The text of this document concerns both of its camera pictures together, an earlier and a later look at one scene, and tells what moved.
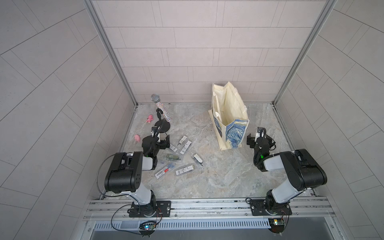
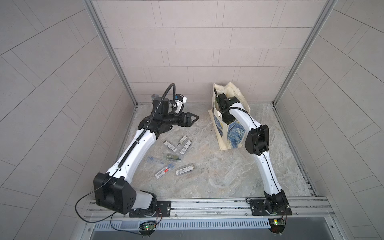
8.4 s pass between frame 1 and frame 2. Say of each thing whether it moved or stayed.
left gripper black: moved
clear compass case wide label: stayed
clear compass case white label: stayed
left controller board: stayed
